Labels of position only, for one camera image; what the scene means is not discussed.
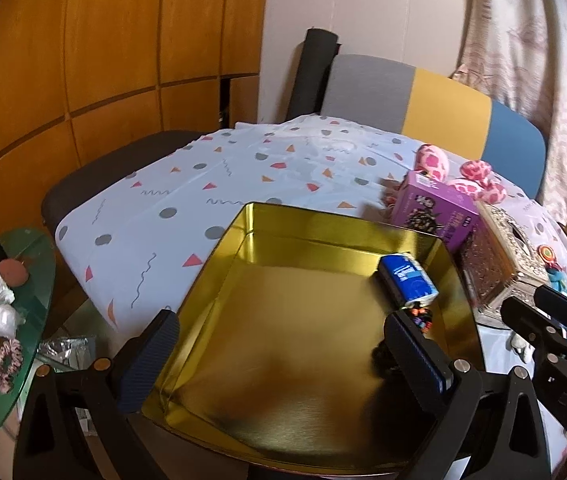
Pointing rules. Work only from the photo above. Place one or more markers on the gold metal tin box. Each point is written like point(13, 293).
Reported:
point(288, 320)

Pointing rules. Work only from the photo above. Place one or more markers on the blue tissue pack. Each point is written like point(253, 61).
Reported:
point(406, 277)

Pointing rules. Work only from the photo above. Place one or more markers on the green glass side table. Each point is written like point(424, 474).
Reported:
point(38, 260)

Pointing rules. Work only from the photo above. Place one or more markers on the wooden wardrobe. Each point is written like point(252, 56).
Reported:
point(113, 60)

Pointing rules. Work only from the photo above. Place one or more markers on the ornate silver box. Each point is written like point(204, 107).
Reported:
point(493, 260)

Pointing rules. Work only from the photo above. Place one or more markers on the silver foil bag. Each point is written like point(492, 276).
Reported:
point(66, 350)

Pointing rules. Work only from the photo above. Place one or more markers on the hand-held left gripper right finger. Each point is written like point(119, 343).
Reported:
point(418, 360)

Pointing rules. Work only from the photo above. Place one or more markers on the grey yellow blue chair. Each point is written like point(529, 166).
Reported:
point(438, 105)

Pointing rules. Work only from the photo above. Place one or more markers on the pink black scrunchie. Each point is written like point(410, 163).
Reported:
point(7, 365)

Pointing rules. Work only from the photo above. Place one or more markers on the small white toy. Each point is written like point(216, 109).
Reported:
point(521, 347)

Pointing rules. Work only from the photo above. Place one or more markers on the brown round puff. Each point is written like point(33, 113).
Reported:
point(12, 271)

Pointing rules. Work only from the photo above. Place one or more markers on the black rolled mat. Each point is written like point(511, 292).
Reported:
point(313, 70)

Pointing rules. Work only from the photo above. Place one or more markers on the floral curtain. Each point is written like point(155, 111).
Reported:
point(538, 60)

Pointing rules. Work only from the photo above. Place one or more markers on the colourful lollipop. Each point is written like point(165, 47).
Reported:
point(548, 254)

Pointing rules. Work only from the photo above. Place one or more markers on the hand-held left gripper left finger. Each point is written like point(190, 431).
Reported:
point(148, 360)

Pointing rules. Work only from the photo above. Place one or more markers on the purple cardboard box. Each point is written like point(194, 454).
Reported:
point(428, 205)

